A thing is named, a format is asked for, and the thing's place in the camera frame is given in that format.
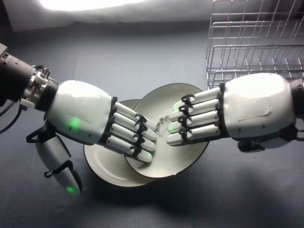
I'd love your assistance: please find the silver wire dish rack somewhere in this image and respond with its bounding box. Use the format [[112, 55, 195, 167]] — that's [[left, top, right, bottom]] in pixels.
[[204, 0, 304, 90]]

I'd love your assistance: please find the white plate with black rim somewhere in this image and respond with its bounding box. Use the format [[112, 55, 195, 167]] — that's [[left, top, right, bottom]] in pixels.
[[83, 99, 157, 188], [124, 82, 211, 179]]

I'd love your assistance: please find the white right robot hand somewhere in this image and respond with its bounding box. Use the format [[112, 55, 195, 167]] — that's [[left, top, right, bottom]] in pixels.
[[166, 73, 297, 152]]

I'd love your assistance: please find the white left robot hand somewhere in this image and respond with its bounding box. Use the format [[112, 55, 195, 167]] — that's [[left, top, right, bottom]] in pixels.
[[26, 80, 158, 197]]

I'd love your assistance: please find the grey table cloth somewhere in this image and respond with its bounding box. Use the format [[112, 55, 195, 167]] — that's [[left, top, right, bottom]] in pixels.
[[0, 21, 304, 228]]

